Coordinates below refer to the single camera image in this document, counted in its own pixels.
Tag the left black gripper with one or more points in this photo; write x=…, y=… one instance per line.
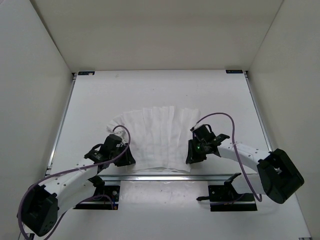
x=128, y=159

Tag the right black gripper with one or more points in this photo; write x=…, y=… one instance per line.
x=192, y=157

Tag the white pleated skirt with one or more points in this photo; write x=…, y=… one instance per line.
x=158, y=137

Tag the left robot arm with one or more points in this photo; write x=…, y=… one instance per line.
x=46, y=201

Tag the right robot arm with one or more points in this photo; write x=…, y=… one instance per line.
x=269, y=173

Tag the right blue corner label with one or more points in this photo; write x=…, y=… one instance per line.
x=232, y=71

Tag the blue corner label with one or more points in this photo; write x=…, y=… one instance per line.
x=86, y=73
x=232, y=71

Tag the left blue corner label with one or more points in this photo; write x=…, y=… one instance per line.
x=86, y=73

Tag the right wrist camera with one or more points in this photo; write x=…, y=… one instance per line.
x=195, y=129

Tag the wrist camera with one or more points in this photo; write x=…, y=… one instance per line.
x=122, y=134
x=195, y=129

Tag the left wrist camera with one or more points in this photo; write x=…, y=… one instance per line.
x=122, y=134

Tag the aluminium rail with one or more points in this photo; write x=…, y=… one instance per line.
x=165, y=177

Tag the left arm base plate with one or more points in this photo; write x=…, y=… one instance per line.
x=105, y=197

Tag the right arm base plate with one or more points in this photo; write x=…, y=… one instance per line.
x=224, y=198

